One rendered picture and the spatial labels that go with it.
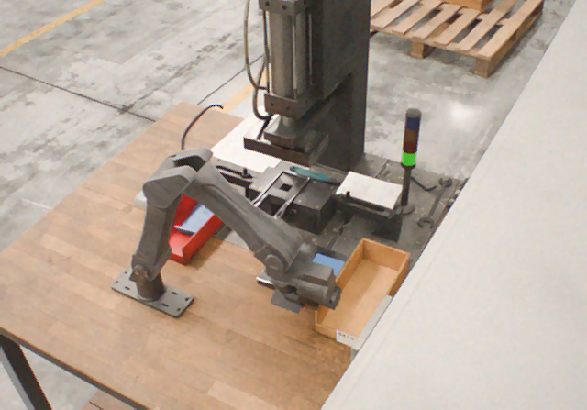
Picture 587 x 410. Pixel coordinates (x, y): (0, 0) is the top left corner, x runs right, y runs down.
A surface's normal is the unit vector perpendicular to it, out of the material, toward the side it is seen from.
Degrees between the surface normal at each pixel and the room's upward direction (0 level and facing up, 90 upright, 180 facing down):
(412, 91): 0
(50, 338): 0
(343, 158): 90
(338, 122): 90
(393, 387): 0
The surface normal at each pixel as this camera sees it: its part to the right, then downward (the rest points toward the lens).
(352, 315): -0.03, -0.77
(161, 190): -0.37, 0.60
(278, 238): 0.55, -0.47
